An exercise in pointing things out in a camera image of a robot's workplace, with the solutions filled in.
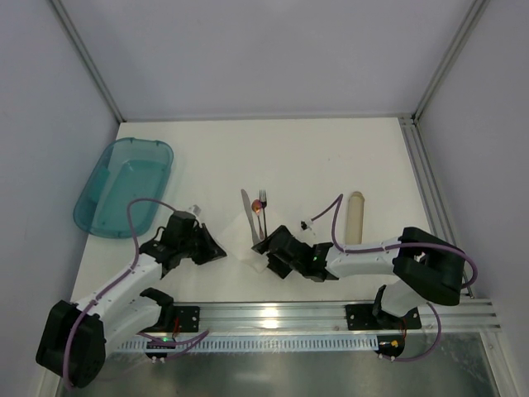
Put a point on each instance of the right black controller board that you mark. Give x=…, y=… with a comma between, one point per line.
x=390, y=346

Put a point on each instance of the left black controller board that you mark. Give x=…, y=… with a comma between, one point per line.
x=159, y=351

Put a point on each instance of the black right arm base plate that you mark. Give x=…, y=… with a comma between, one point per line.
x=361, y=317

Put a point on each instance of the silver table knife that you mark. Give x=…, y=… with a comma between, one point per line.
x=249, y=215

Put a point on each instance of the teal transparent plastic bin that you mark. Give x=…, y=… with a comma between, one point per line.
x=128, y=175

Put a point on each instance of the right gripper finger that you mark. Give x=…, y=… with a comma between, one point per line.
x=278, y=267
x=264, y=247

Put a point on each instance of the white slotted cable duct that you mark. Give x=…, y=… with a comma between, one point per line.
x=270, y=343

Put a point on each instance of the aluminium corner post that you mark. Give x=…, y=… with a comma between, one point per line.
x=76, y=40
x=462, y=34

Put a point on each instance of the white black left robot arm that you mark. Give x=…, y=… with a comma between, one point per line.
x=79, y=336

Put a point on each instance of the black fork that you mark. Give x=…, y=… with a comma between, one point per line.
x=264, y=202

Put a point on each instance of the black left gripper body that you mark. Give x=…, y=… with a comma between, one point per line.
x=202, y=242

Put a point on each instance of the aluminium right corner post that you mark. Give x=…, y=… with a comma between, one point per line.
x=462, y=34

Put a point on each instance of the iridescent pink spoon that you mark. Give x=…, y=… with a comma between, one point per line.
x=256, y=207

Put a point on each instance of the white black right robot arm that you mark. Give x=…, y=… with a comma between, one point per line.
x=428, y=269

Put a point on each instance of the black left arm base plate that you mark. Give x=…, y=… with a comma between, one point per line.
x=182, y=319

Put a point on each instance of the aluminium front rail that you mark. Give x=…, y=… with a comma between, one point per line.
x=471, y=315

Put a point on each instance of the aluminium rail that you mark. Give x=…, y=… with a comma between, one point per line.
x=429, y=190
x=471, y=315

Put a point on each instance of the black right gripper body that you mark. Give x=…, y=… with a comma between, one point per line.
x=276, y=249

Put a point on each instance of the beige oval cutlery tray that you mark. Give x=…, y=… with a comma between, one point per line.
x=355, y=219

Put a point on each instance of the aluminium right side rail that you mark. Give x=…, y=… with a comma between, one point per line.
x=429, y=190

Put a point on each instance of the aluminium left corner post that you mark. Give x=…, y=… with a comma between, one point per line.
x=76, y=40

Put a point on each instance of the black controller board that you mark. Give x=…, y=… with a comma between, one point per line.
x=159, y=351
x=390, y=346

